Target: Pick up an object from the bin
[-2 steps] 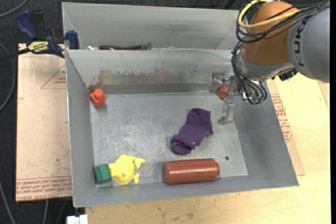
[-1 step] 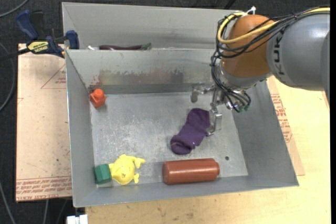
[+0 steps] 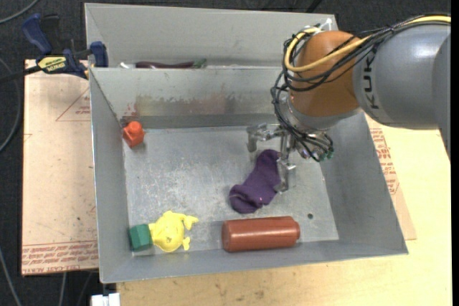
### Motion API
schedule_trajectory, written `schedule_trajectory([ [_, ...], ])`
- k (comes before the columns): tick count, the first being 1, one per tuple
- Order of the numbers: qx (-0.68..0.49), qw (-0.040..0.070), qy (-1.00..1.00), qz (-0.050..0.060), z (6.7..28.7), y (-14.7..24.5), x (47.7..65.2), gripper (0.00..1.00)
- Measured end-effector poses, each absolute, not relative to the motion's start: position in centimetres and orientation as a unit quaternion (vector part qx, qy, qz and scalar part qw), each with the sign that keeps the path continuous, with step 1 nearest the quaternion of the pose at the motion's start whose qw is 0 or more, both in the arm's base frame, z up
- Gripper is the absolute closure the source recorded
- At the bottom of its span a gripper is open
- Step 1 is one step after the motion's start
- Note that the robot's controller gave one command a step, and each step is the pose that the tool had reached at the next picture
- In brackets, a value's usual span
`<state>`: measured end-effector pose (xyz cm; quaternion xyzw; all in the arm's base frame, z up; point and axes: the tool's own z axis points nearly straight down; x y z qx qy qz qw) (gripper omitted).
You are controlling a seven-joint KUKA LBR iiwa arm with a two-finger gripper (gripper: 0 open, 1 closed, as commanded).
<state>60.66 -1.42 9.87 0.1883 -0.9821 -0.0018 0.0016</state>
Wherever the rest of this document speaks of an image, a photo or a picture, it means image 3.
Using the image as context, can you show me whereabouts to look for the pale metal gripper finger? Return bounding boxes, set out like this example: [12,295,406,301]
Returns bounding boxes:
[245,123,278,154]
[274,158,298,193]

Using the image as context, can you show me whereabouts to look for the purple cloth sock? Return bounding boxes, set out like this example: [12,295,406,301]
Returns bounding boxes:
[228,148,284,215]

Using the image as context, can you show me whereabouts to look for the red-brown rounded block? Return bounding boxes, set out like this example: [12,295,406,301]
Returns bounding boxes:
[220,215,301,254]

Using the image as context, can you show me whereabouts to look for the grey metal bin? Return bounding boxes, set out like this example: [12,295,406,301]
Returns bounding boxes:
[84,2,410,285]

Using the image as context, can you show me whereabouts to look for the orange bottle-shaped block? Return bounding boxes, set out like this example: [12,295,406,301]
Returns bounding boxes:
[122,120,146,149]

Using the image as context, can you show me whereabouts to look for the yellow toy animal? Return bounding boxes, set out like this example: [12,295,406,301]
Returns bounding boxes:
[148,210,200,254]

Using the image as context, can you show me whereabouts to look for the green block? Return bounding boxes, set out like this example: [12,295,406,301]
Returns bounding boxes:
[128,224,154,252]

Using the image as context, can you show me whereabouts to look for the brown cardboard board red print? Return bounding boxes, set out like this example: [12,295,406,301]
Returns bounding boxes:
[21,59,417,277]

